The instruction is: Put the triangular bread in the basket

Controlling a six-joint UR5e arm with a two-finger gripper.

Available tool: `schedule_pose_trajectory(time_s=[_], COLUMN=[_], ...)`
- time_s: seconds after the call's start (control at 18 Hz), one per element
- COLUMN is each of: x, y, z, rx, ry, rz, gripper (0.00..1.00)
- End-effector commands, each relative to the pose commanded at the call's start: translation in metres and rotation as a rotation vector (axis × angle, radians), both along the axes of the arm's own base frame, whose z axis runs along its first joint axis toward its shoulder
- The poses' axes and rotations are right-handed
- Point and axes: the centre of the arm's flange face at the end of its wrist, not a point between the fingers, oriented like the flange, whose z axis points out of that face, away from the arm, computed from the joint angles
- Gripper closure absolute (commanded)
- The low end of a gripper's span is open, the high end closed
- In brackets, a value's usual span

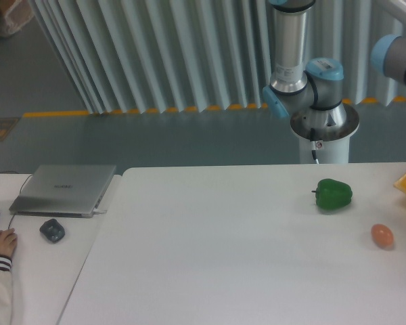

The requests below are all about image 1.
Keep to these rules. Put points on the person's bare hand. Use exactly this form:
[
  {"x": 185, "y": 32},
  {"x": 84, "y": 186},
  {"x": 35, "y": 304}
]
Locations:
[{"x": 8, "y": 243}]

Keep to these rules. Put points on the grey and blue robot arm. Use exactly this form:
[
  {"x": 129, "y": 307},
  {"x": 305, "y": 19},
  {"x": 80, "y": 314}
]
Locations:
[{"x": 310, "y": 95}]

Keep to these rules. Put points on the brown egg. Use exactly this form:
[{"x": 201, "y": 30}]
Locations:
[{"x": 382, "y": 236}]

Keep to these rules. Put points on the grey folding partition screen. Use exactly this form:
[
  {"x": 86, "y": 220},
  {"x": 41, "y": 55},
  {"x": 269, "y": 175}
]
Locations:
[{"x": 158, "y": 55}]

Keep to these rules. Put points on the black computer mouse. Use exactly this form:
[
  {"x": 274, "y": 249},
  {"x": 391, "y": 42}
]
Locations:
[{"x": 53, "y": 231}]

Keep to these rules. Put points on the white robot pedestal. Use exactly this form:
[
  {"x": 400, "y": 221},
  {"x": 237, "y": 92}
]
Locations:
[{"x": 324, "y": 136}]

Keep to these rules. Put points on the green bell pepper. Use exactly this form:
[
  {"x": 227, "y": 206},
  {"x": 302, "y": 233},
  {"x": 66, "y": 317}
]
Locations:
[{"x": 332, "y": 195}]

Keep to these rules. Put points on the silver closed laptop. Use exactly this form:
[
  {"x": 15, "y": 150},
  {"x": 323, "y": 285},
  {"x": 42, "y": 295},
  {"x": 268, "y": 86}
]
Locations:
[{"x": 64, "y": 190}]

